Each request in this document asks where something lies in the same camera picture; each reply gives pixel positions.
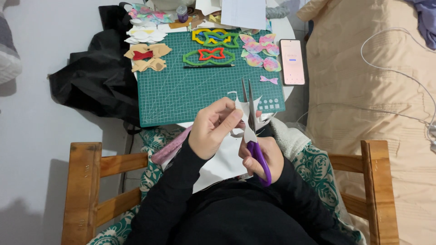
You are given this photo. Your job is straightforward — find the black pencil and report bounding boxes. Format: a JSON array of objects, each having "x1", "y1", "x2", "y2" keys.
[{"x1": 183, "y1": 64, "x2": 235, "y2": 69}]

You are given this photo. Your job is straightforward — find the purple cloth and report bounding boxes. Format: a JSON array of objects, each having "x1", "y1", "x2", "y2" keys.
[{"x1": 405, "y1": 0, "x2": 436, "y2": 51}]

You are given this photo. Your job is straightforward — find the person's black sweater torso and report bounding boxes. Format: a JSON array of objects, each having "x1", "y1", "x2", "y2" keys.
[{"x1": 170, "y1": 176, "x2": 310, "y2": 245}]

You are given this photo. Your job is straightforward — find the person's right hand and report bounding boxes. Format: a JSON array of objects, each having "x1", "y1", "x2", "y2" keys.
[{"x1": 238, "y1": 136, "x2": 285, "y2": 184}]

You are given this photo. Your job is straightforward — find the white charging cable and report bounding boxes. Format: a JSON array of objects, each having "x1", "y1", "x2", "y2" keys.
[{"x1": 296, "y1": 27, "x2": 436, "y2": 153}]

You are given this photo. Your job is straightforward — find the wooden chair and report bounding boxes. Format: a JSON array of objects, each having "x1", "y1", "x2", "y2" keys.
[{"x1": 61, "y1": 140, "x2": 400, "y2": 245}]

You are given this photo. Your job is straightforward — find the white faux leather sheet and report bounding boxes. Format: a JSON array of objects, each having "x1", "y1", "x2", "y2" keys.
[{"x1": 162, "y1": 91, "x2": 275, "y2": 194}]

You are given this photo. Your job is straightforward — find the green patterned white cloth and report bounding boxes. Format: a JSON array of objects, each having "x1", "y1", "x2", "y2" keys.
[{"x1": 87, "y1": 127, "x2": 362, "y2": 245}]

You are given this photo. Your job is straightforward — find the grey cloth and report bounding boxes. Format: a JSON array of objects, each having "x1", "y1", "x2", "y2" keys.
[{"x1": 266, "y1": 5, "x2": 291, "y2": 20}]

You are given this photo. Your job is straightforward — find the yellow bow template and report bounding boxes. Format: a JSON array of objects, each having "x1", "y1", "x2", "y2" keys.
[{"x1": 192, "y1": 29, "x2": 229, "y2": 45}]

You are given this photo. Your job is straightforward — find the beige bed blanket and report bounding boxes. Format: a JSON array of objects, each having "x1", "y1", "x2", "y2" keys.
[{"x1": 296, "y1": 0, "x2": 436, "y2": 245}]

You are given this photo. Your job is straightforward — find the red bow template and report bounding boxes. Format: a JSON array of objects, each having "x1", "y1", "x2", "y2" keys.
[{"x1": 198, "y1": 47, "x2": 225, "y2": 61}]

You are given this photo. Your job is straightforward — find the large pastel rainbow bow cutout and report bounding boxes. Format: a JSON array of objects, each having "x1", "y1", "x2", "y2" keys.
[{"x1": 239, "y1": 33, "x2": 280, "y2": 57}]

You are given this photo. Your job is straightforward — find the green cutting mat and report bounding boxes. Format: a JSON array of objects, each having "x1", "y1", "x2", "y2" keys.
[{"x1": 136, "y1": 29, "x2": 286, "y2": 128}]

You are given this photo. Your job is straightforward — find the black cable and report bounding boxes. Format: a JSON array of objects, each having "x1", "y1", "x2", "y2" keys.
[{"x1": 121, "y1": 122, "x2": 143, "y2": 194}]

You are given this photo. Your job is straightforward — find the large green bow template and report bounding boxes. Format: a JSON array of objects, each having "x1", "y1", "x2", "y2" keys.
[{"x1": 183, "y1": 49, "x2": 236, "y2": 66}]

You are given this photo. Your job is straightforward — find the pink glitter sheet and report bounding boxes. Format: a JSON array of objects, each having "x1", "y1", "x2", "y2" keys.
[{"x1": 151, "y1": 125, "x2": 193, "y2": 166}]

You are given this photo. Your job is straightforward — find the black bag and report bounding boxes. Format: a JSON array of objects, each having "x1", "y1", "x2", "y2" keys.
[{"x1": 47, "y1": 5, "x2": 141, "y2": 127}]

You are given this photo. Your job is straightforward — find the brown cardboard piece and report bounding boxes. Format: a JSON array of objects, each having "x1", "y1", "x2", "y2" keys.
[{"x1": 168, "y1": 17, "x2": 195, "y2": 30}]

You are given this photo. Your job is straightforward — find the smartphone with pink screen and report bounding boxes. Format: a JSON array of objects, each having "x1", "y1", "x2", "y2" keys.
[{"x1": 279, "y1": 39, "x2": 306, "y2": 86}]

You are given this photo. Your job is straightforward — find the white fleece towel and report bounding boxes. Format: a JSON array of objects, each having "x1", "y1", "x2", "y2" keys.
[{"x1": 268, "y1": 117, "x2": 312, "y2": 163}]

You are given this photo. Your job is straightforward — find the tan bow cutout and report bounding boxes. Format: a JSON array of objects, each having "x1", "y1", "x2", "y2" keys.
[
  {"x1": 124, "y1": 43, "x2": 173, "y2": 60},
  {"x1": 131, "y1": 57, "x2": 167, "y2": 73}
]

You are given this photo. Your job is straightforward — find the red bow cutout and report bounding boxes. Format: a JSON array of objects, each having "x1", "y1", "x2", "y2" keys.
[{"x1": 132, "y1": 50, "x2": 154, "y2": 61}]

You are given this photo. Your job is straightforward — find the purple glitter jar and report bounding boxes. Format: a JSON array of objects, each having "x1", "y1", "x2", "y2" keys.
[{"x1": 176, "y1": 5, "x2": 189, "y2": 24}]

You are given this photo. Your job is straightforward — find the purple handled scissors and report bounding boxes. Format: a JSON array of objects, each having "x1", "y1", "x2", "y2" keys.
[{"x1": 241, "y1": 78, "x2": 272, "y2": 188}]

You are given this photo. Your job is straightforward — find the pile of white bow cutouts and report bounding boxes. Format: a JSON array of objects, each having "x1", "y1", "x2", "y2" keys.
[{"x1": 124, "y1": 24, "x2": 168, "y2": 45}]

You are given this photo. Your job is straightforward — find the stack of white paper sheets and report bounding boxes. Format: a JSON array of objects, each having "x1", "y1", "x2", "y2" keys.
[{"x1": 195, "y1": 0, "x2": 267, "y2": 31}]

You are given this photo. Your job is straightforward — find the person's left hand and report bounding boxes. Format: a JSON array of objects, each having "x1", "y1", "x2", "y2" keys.
[{"x1": 188, "y1": 97, "x2": 244, "y2": 161}]

